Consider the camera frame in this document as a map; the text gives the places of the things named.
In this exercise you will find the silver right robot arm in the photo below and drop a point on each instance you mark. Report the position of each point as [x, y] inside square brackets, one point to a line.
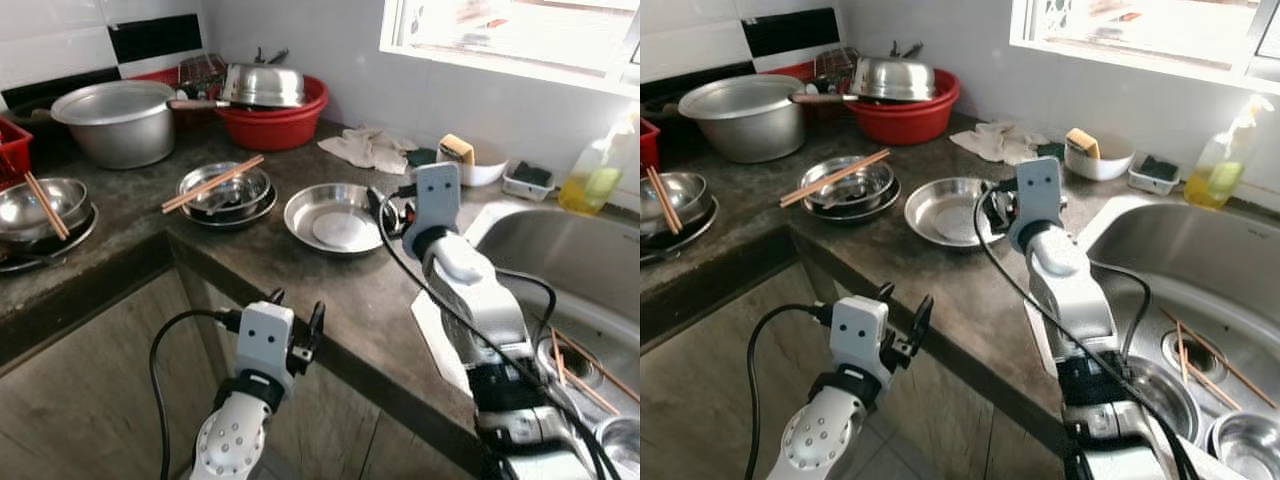
[1080, 300]
[490, 310]

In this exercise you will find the shallow steel plate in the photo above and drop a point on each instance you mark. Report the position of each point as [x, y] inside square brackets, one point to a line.
[335, 225]
[950, 215]

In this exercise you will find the green scouring pad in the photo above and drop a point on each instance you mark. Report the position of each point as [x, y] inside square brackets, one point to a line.
[422, 157]
[1050, 151]

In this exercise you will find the crumpled beige cloth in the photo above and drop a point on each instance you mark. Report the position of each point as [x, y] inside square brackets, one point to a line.
[365, 150]
[1000, 142]

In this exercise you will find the yellow sponge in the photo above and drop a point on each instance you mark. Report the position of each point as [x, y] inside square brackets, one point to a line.
[457, 150]
[1082, 144]

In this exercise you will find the grey wooden base cabinet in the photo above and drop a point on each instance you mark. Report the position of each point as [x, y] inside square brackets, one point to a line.
[940, 420]
[90, 400]

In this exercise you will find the white bowl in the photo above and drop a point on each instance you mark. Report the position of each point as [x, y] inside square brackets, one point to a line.
[488, 172]
[1112, 165]

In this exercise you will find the wooden chopstick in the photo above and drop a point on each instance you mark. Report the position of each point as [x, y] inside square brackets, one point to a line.
[558, 358]
[600, 374]
[838, 181]
[210, 183]
[660, 200]
[832, 176]
[1225, 368]
[1183, 352]
[669, 203]
[595, 395]
[1212, 385]
[55, 212]
[215, 188]
[42, 205]

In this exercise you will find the small white tray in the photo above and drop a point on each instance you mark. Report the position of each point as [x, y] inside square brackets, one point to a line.
[1150, 184]
[525, 190]

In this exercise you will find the red plastic basin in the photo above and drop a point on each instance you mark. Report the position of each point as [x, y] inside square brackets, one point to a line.
[905, 122]
[275, 128]

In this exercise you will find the dark scrubber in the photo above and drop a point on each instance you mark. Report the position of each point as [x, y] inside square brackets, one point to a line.
[533, 173]
[1160, 167]

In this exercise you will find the upturned steel mixing bowl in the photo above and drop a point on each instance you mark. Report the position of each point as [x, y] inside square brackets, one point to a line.
[893, 80]
[262, 86]

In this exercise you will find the stainless steel sink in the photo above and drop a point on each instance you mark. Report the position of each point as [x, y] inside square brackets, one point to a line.
[570, 265]
[1180, 260]

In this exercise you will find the spray bottle yellow liquid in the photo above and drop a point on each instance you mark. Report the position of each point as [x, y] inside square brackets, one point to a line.
[1220, 180]
[595, 185]

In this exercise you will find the white framed window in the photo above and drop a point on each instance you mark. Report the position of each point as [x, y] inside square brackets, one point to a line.
[1140, 30]
[520, 35]

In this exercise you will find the large steel pot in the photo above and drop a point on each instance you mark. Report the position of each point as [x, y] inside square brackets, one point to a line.
[745, 128]
[115, 135]

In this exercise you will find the round sink drain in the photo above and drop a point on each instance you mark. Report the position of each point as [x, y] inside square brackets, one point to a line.
[1200, 352]
[580, 362]

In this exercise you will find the red plastic crate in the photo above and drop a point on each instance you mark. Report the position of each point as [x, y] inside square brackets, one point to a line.
[14, 150]
[648, 145]

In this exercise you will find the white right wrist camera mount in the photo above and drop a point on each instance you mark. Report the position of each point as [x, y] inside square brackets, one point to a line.
[438, 195]
[1038, 190]

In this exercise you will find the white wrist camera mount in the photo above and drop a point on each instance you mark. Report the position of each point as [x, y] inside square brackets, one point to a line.
[264, 338]
[1038, 190]
[858, 330]
[438, 195]

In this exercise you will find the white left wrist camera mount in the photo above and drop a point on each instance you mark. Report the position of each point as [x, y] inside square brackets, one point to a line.
[264, 338]
[858, 330]

